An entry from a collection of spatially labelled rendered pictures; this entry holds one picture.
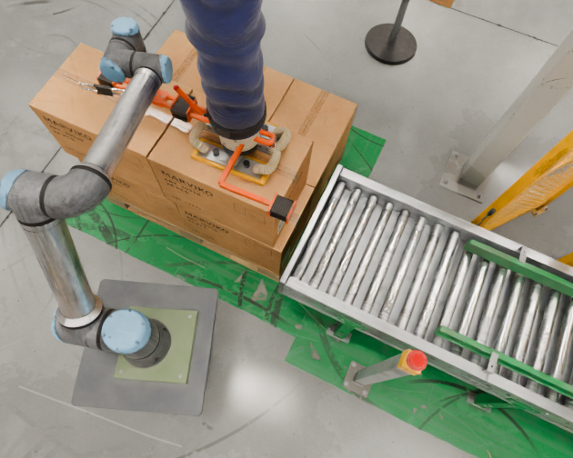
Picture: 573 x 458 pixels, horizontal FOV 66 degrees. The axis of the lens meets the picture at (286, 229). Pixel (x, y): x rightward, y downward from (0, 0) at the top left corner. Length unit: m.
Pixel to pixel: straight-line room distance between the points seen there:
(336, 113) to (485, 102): 1.42
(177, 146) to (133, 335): 0.82
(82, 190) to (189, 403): 0.96
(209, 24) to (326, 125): 1.36
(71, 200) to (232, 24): 0.63
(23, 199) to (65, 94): 1.04
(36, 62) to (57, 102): 1.61
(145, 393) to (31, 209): 0.89
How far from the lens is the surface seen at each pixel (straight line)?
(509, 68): 3.97
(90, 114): 2.19
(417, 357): 1.65
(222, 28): 1.31
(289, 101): 2.62
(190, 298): 1.93
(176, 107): 1.93
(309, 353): 2.63
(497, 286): 2.40
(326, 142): 2.48
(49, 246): 1.44
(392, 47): 3.72
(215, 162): 1.91
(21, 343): 2.96
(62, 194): 1.28
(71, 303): 1.63
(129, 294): 1.99
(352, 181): 2.33
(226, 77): 1.46
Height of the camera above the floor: 2.60
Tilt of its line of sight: 68 degrees down
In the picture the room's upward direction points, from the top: 6 degrees clockwise
